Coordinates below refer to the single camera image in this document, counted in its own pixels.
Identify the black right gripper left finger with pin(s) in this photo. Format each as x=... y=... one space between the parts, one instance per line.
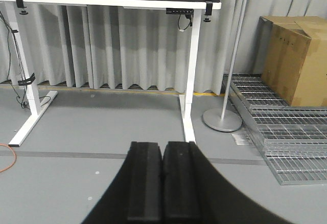
x=134 y=195

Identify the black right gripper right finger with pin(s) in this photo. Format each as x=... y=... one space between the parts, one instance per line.
x=194 y=191

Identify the grey floor stand pole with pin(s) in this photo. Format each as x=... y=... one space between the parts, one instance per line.
x=225 y=120

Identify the lower steel grating panel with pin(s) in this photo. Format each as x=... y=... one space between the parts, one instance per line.
x=292 y=142

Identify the steel grating panel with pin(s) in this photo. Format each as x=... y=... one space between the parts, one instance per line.
x=255 y=94
x=292 y=142

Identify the upper steel grating panel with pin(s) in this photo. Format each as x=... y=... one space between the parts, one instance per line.
x=255 y=94

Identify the white pleated curtain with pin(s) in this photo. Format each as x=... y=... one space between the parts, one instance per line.
x=98 y=45

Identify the brown cardboard box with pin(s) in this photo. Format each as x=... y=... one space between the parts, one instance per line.
x=295 y=63

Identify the black desk control panel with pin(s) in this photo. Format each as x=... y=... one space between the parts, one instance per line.
x=177 y=11

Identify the black right pegboard clamp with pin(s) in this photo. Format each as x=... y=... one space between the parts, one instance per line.
x=208 y=12

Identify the black pegboard clamp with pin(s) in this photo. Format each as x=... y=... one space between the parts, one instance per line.
x=20 y=5
x=208 y=12

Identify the black left pegboard clamp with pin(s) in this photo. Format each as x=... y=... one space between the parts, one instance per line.
x=20 y=5

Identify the white standing desk frame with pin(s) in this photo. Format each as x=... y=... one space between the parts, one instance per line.
x=38 y=107

